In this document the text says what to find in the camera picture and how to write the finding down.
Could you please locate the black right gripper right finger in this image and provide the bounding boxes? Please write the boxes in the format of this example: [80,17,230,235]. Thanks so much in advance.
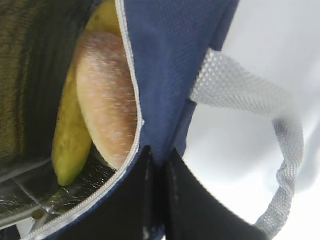
[164,149,267,240]

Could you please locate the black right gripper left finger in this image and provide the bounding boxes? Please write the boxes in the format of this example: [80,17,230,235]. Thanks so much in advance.
[58,146,164,240]

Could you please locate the yellow banana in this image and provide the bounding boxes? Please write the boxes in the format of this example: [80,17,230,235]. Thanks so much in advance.
[51,0,121,187]

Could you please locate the brown bread roll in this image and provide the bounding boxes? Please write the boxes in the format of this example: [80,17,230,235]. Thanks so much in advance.
[75,32,137,170]

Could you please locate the navy blue lunch bag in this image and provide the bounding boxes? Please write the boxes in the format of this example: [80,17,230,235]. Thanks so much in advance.
[0,0,304,240]

